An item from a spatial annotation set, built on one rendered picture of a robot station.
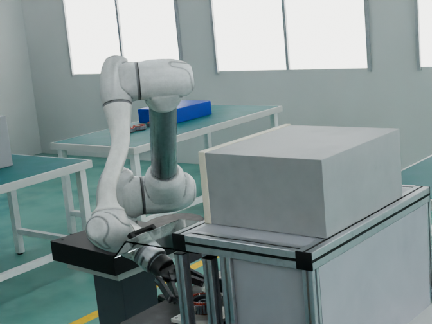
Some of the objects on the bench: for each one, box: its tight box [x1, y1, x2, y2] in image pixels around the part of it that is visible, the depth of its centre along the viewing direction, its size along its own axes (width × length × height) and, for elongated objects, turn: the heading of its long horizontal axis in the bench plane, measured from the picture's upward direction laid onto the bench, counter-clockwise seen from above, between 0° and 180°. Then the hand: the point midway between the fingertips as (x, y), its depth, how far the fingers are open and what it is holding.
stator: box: [193, 292, 222, 315], centre depth 247 cm, size 11×11×4 cm
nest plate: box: [171, 306, 226, 324], centre depth 248 cm, size 15×15×1 cm
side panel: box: [221, 257, 322, 324], centre depth 205 cm, size 28×3×32 cm, turn 76°
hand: (203, 301), depth 247 cm, fingers closed on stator, 11 cm apart
